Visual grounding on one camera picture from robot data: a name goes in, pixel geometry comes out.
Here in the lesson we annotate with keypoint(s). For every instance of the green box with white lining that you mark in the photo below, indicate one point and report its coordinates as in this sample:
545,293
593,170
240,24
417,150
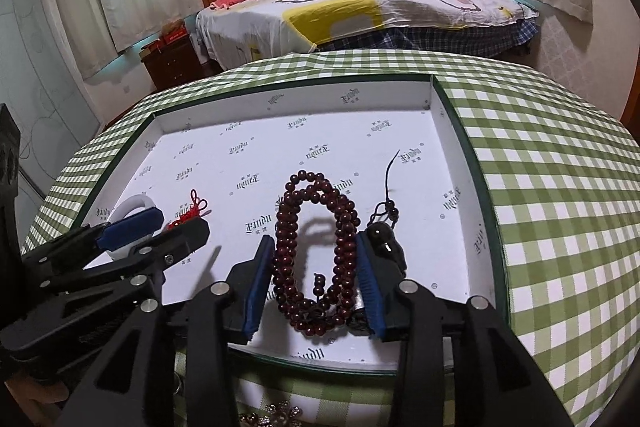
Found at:
325,147

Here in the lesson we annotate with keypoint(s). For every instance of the silver rhinestone brooch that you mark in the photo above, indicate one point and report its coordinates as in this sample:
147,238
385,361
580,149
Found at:
280,411

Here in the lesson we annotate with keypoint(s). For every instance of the frosted glass door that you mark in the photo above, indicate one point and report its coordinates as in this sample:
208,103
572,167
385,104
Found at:
40,82

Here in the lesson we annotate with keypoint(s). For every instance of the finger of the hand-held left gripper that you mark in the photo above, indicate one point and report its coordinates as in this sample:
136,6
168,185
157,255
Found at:
130,228
185,239

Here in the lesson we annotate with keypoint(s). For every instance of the brown lumpy bundle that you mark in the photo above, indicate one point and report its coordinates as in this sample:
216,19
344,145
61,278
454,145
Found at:
176,27

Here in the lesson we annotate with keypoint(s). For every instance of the green checked tablecloth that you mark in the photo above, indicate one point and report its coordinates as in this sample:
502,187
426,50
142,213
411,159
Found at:
550,207

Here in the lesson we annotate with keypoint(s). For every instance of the red box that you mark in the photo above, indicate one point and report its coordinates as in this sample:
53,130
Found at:
175,40

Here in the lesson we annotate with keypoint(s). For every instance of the blue plaid bed sheet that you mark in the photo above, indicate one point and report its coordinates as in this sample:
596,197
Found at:
450,39

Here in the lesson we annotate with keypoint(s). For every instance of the wooden nightstand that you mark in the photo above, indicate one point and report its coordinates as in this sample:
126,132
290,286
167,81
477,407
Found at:
170,64

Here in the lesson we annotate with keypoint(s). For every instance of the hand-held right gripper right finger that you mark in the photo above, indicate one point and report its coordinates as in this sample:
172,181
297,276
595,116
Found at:
372,294

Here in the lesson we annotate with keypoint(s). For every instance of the patterned bedspread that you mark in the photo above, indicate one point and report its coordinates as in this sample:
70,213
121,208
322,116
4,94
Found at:
350,7

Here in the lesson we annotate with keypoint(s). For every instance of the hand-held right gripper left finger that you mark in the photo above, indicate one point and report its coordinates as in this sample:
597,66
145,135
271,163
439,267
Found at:
257,292

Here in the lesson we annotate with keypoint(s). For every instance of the white bangle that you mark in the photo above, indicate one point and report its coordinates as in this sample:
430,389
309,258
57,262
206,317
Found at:
131,201

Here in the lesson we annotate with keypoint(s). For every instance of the wooden door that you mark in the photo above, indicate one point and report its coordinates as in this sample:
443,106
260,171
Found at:
634,107

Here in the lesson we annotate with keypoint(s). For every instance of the gold ornament with red knots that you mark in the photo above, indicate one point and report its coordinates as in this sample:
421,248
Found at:
192,207

